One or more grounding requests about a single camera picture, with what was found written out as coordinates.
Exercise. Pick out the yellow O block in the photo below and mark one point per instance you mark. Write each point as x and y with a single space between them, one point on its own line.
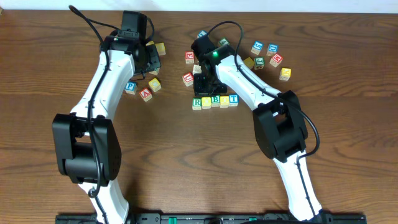
224 101
206 103

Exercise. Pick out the yellow K block right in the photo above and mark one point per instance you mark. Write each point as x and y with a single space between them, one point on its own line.
285 74

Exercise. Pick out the yellow W block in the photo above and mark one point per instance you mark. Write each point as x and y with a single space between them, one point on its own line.
150 43

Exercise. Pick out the blue L block top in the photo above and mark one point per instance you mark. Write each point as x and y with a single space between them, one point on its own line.
202 33

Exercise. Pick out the green B block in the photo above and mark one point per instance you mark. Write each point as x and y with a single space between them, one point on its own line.
215 101

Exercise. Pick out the green R block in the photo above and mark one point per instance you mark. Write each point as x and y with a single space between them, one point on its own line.
196 104

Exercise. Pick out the yellow G block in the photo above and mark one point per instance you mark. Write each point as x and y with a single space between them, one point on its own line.
249 62

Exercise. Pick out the green 4 block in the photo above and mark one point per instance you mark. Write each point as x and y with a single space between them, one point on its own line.
223 41

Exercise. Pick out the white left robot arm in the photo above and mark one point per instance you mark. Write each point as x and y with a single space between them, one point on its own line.
86 144

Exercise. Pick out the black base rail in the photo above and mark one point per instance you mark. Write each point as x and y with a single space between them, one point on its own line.
155 218

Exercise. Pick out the yellow C block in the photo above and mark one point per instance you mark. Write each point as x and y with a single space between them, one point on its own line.
155 85

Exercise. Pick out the green Z block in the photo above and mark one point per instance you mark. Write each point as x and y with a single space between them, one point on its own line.
155 72

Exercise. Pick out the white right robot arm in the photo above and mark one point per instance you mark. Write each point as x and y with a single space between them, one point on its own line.
279 123

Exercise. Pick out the blue D block right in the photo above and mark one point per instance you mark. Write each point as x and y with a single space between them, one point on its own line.
272 49

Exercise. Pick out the red A block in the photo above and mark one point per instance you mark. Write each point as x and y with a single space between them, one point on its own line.
145 94

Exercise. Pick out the blue P block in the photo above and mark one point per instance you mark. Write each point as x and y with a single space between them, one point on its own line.
130 88

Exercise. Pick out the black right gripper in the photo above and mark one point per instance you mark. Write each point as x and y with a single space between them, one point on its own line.
199 90

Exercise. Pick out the green J block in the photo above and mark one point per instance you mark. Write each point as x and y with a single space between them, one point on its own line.
259 63

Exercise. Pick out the yellow S block top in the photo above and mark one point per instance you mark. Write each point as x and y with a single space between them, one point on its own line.
160 48

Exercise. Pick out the red U block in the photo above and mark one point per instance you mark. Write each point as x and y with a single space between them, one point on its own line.
188 79

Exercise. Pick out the blue T block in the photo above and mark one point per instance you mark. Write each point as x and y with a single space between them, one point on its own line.
233 100

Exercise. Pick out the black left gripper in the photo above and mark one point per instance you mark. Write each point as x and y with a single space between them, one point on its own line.
152 58

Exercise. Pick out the blue 5 block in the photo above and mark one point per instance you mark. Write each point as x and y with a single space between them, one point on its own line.
257 47

